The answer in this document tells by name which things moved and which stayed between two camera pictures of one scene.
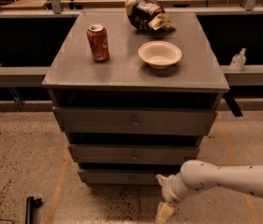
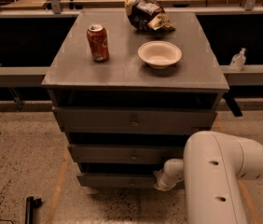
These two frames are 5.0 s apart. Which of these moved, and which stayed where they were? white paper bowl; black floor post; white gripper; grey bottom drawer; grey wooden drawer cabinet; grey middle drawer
Moved: white gripper; grey bottom drawer
Stayed: grey middle drawer; white paper bowl; grey wooden drawer cabinet; black floor post
